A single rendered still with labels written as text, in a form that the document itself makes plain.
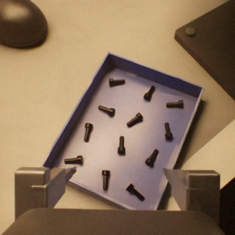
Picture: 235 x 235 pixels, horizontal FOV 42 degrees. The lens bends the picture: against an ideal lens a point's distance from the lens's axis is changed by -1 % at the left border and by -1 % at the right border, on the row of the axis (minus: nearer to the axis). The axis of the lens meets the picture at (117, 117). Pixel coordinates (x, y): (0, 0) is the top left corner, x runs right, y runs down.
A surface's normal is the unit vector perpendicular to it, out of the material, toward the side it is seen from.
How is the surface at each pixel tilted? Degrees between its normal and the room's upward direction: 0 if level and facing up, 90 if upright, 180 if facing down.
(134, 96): 0
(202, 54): 0
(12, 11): 15
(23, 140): 0
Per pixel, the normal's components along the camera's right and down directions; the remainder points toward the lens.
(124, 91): -0.02, -0.44
